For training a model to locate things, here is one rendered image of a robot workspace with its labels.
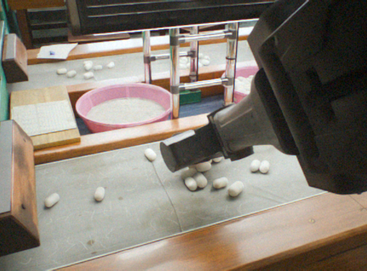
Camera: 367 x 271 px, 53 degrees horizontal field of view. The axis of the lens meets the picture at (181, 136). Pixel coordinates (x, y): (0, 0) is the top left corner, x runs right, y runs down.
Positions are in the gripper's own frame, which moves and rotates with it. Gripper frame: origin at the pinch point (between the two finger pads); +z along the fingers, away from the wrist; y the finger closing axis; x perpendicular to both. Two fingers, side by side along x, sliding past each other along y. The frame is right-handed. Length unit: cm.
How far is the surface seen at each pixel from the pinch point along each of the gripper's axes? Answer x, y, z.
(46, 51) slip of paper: -55, 23, 63
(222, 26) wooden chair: -113, -122, 183
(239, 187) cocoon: 9.8, -4.5, -12.2
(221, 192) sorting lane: 10.1, -1.6, -9.7
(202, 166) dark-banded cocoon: 4.0, -0.9, -5.0
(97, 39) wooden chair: -108, -16, 174
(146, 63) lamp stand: -30.7, -3.2, 24.6
